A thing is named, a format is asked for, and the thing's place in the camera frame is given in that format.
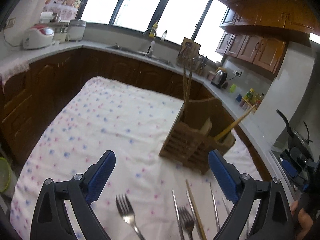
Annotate steel chopstick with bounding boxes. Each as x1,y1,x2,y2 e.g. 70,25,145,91
171,189,184,240
209,182,220,232
186,191,203,240

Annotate light wooden chopstick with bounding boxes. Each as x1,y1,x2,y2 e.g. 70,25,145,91
184,65,193,106

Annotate kitchen faucet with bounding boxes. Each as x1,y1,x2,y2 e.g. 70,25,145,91
143,27,157,57

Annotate right hand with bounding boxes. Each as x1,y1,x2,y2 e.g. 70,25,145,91
290,200,313,240

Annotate black wok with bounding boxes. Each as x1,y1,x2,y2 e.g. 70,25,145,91
277,110,314,161

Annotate steel spoon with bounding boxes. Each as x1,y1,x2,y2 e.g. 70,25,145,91
222,196,230,215

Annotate green lid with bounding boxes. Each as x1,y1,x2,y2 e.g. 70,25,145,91
0,157,13,193

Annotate steel fork left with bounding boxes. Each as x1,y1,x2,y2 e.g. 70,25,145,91
116,194,145,240

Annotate steel fork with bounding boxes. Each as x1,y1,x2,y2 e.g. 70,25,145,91
178,206,195,240
116,194,145,240

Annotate steel fork middle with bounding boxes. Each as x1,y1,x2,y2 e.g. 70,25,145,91
178,206,195,240

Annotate wooden chopstick long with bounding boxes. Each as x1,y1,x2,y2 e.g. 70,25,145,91
185,179,207,240

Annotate floral white tablecloth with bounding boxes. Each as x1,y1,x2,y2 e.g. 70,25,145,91
9,75,266,240

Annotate wooden utensil holder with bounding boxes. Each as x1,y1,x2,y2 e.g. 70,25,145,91
159,97,236,174

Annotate steel electric kettle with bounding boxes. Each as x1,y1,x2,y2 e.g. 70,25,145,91
211,69,227,88

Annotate upper wooden cabinets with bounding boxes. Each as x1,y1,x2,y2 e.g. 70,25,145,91
216,0,319,76

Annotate steel sink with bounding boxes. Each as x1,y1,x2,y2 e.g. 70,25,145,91
106,45,175,68

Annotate white red rice cooker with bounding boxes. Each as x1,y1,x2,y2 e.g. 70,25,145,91
22,25,54,50

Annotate white cooker pot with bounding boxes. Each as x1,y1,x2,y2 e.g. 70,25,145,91
67,19,86,41

